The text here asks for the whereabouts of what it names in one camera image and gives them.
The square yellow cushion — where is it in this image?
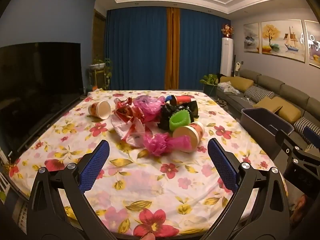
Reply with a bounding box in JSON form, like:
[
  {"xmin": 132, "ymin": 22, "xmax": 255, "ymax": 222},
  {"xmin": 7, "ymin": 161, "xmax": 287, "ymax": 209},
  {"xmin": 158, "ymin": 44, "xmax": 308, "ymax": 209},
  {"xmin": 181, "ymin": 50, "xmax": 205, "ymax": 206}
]
[{"xmin": 253, "ymin": 96, "xmax": 283, "ymax": 113}]

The white cloth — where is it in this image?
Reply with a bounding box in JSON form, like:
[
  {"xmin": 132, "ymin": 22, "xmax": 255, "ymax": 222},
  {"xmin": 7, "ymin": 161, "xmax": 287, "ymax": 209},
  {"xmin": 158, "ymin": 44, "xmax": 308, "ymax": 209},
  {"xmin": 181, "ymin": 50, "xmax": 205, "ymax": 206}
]
[{"xmin": 220, "ymin": 81, "xmax": 241, "ymax": 95}]

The green potted plant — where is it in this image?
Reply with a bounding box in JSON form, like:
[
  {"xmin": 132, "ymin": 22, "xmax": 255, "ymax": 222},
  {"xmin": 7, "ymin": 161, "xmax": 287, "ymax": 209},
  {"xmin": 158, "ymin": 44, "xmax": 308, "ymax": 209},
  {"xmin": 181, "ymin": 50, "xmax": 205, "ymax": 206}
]
[{"xmin": 199, "ymin": 74, "xmax": 221, "ymax": 96}]

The wide sailboat painting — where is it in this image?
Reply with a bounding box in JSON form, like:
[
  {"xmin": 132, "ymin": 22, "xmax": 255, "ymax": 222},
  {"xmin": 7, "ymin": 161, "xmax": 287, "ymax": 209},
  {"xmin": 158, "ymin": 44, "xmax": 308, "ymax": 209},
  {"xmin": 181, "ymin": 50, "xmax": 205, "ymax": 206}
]
[{"xmin": 260, "ymin": 19, "xmax": 306, "ymax": 63}]

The large pink plastic bag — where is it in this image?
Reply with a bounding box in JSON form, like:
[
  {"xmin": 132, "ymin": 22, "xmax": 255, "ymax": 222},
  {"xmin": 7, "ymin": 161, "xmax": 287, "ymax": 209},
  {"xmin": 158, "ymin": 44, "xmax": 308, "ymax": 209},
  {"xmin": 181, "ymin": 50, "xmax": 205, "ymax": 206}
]
[{"xmin": 132, "ymin": 95, "xmax": 166, "ymax": 123}]

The purple landscape painting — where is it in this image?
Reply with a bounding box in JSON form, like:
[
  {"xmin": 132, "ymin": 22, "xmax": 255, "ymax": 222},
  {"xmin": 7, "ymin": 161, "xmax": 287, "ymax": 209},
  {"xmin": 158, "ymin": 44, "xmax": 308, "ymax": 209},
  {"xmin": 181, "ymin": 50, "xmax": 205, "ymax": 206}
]
[{"xmin": 304, "ymin": 20, "xmax": 320, "ymax": 68}]

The black white patterned cushion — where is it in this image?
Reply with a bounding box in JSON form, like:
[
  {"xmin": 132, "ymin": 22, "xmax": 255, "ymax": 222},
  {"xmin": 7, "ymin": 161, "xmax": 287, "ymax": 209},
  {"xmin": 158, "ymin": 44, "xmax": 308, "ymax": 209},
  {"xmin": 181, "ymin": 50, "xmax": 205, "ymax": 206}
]
[
  {"xmin": 244, "ymin": 85, "xmax": 275, "ymax": 103},
  {"xmin": 293, "ymin": 116, "xmax": 320, "ymax": 150}
]

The grey sofa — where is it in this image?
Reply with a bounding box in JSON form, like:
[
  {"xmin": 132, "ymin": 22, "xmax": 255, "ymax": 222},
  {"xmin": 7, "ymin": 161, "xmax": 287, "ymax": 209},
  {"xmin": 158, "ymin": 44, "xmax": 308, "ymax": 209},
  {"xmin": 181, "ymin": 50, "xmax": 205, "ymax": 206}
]
[{"xmin": 215, "ymin": 69, "xmax": 320, "ymax": 153}]

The black television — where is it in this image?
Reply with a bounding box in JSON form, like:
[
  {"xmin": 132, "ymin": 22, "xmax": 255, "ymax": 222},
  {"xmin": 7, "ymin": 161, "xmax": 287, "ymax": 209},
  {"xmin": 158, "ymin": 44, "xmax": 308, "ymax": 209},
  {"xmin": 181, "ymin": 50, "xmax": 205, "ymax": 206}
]
[{"xmin": 0, "ymin": 42, "xmax": 84, "ymax": 157}]

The white floor air conditioner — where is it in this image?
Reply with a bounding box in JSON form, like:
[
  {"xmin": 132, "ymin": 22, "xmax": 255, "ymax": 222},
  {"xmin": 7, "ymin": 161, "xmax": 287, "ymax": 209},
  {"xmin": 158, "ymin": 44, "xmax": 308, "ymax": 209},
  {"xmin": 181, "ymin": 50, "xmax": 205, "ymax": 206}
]
[{"xmin": 219, "ymin": 37, "xmax": 234, "ymax": 77}]

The small landscape painting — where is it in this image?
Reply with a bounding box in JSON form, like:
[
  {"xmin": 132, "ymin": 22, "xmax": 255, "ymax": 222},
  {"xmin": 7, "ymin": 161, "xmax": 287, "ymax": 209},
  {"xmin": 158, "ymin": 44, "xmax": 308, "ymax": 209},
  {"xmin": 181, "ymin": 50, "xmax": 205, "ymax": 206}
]
[{"xmin": 243, "ymin": 22, "xmax": 260, "ymax": 53}]

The grey plastic bin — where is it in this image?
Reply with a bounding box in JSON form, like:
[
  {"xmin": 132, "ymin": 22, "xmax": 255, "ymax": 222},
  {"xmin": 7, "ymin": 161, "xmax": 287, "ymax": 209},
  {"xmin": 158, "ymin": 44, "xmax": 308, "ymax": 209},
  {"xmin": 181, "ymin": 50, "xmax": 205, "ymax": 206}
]
[{"xmin": 240, "ymin": 107, "xmax": 295, "ymax": 155}]

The trailing potted plant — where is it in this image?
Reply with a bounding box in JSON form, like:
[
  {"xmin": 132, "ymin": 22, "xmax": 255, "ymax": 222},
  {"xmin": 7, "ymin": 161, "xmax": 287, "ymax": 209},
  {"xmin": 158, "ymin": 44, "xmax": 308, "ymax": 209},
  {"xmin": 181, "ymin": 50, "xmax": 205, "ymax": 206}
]
[{"xmin": 87, "ymin": 58, "xmax": 113, "ymax": 90}]

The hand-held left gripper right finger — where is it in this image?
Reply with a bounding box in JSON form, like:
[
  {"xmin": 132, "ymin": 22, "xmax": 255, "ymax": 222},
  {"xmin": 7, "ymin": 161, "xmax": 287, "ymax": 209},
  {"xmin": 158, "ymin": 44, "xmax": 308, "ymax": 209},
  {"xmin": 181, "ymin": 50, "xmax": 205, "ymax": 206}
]
[{"xmin": 200, "ymin": 138, "xmax": 292, "ymax": 240}]

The red white plastic bag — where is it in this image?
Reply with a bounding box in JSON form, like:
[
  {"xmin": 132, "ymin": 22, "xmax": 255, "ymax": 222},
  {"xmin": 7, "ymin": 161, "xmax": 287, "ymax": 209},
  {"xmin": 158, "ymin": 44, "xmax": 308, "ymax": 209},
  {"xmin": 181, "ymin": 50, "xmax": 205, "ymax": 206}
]
[{"xmin": 110, "ymin": 97, "xmax": 147, "ymax": 147}]

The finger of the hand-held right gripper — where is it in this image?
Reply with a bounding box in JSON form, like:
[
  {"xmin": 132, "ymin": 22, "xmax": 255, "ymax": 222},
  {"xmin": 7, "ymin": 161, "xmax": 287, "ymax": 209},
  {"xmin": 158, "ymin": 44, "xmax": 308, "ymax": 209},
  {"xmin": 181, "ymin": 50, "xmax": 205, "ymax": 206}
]
[
  {"xmin": 275, "ymin": 129, "xmax": 304, "ymax": 160},
  {"xmin": 302, "ymin": 126, "xmax": 320, "ymax": 147}
]

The long yellow cushion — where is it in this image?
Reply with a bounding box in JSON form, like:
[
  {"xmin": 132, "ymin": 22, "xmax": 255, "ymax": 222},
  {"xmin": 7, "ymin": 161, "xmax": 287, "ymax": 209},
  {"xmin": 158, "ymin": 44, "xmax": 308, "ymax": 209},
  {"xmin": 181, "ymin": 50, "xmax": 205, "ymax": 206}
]
[{"xmin": 219, "ymin": 76, "xmax": 254, "ymax": 92}]

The green silicone cup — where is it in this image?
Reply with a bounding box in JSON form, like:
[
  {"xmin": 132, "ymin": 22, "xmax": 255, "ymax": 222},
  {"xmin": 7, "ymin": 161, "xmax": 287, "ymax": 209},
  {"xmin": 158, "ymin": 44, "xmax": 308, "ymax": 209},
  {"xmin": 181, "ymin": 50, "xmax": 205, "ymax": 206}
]
[{"xmin": 169, "ymin": 112, "xmax": 191, "ymax": 132}]

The red cream paper cup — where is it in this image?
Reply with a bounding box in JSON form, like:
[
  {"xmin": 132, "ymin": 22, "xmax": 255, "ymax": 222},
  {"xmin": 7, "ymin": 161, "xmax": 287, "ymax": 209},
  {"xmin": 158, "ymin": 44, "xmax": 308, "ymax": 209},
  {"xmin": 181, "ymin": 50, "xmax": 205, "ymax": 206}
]
[{"xmin": 172, "ymin": 121, "xmax": 205, "ymax": 153}]

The red gold flower decoration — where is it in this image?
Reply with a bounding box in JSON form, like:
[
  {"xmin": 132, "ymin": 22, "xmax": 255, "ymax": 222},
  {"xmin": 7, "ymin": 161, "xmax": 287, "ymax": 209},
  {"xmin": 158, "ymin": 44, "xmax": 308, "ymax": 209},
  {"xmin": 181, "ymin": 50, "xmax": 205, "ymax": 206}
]
[{"xmin": 221, "ymin": 24, "xmax": 234, "ymax": 39}]

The white orange paper cup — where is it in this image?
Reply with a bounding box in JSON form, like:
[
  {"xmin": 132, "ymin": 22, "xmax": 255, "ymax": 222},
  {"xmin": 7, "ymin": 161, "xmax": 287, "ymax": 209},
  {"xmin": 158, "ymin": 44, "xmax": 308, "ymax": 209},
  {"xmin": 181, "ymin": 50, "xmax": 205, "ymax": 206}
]
[{"xmin": 88, "ymin": 101, "xmax": 111, "ymax": 120}]

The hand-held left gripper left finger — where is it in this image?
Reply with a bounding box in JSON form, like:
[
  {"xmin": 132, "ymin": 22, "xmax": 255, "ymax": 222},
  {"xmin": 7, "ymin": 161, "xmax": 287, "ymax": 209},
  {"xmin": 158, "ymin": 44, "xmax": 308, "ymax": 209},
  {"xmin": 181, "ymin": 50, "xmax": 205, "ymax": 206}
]
[{"xmin": 26, "ymin": 139, "xmax": 118, "ymax": 240}]

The plump yellow cushion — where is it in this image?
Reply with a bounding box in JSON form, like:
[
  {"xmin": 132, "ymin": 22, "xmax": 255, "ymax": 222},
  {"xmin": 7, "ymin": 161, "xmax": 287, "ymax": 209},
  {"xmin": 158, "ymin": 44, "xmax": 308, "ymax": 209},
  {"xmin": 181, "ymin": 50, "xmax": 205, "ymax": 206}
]
[{"xmin": 272, "ymin": 96, "xmax": 302, "ymax": 125}]

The white stick vacuum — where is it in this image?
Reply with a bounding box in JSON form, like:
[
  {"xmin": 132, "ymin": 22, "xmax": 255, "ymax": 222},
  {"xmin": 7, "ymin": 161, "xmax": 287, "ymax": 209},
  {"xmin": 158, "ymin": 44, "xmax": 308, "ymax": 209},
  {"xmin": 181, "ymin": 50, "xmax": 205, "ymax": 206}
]
[{"xmin": 233, "ymin": 60, "xmax": 244, "ymax": 77}]

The floral cloth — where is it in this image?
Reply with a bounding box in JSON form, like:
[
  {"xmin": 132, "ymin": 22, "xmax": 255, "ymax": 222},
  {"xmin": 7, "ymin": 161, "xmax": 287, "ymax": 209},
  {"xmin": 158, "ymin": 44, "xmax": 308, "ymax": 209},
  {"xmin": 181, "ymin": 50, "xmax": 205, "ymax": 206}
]
[{"xmin": 5, "ymin": 89, "xmax": 289, "ymax": 238}]

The small magenta plastic bag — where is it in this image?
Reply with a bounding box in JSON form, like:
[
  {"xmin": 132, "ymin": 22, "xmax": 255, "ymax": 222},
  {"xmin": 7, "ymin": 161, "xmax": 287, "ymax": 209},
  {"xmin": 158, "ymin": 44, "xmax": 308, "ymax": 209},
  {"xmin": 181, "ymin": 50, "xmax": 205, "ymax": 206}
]
[{"xmin": 143, "ymin": 133, "xmax": 192, "ymax": 157}]

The blue curtain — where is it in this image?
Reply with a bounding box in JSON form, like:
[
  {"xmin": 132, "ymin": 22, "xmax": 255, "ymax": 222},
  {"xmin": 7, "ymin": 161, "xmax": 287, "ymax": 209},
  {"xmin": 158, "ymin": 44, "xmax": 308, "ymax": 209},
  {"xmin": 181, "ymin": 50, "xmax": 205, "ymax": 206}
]
[
  {"xmin": 178, "ymin": 9, "xmax": 232, "ymax": 90},
  {"xmin": 104, "ymin": 7, "xmax": 167, "ymax": 91}
]

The gold plant stand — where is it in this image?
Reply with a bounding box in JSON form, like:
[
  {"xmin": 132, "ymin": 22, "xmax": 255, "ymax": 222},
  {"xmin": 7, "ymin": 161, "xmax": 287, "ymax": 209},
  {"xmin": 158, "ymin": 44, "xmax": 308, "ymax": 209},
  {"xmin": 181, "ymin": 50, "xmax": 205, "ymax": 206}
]
[{"xmin": 89, "ymin": 69, "xmax": 107, "ymax": 91}]

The person's right hand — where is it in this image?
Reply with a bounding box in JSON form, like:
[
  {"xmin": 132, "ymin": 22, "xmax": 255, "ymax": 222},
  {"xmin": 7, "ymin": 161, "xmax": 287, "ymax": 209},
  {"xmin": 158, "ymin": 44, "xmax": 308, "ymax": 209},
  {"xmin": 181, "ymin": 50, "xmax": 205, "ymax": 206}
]
[{"xmin": 290, "ymin": 194, "xmax": 308, "ymax": 221}]

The orange curtain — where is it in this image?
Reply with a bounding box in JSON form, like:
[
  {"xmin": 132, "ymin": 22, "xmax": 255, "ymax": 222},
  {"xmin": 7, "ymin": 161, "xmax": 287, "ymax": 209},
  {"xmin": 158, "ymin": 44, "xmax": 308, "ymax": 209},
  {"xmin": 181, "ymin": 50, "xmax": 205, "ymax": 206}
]
[{"xmin": 164, "ymin": 6, "xmax": 181, "ymax": 89}]

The brown wooden door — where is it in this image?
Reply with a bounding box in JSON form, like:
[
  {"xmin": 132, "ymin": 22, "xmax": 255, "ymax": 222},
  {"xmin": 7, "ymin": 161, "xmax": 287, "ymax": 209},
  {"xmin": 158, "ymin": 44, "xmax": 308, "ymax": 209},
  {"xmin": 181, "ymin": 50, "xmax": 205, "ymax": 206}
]
[{"xmin": 92, "ymin": 9, "xmax": 107, "ymax": 64}]

